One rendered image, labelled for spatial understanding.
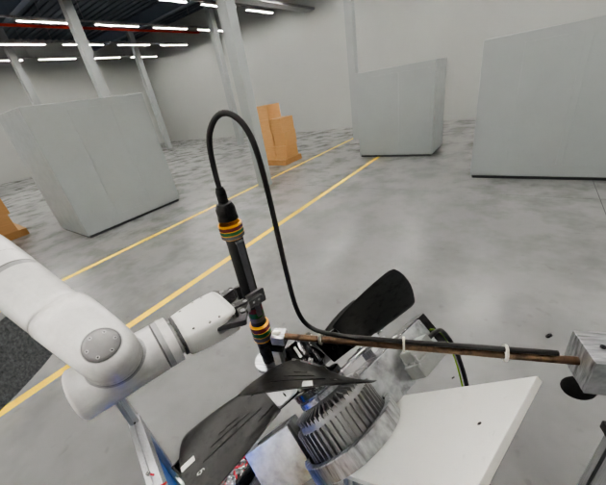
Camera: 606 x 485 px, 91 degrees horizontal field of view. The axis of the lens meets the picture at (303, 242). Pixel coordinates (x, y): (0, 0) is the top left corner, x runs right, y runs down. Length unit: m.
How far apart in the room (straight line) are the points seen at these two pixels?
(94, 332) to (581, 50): 5.77
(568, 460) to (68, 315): 2.21
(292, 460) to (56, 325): 0.64
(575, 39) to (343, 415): 5.51
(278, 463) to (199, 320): 0.50
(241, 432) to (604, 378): 0.67
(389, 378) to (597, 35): 5.35
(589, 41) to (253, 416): 5.65
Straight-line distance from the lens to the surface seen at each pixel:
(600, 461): 1.00
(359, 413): 0.78
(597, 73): 5.82
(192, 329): 0.56
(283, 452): 0.93
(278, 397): 0.82
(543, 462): 2.22
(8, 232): 8.62
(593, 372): 0.67
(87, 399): 0.57
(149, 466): 1.29
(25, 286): 0.67
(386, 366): 0.92
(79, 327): 0.51
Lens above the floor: 1.84
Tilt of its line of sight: 27 degrees down
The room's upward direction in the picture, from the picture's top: 10 degrees counter-clockwise
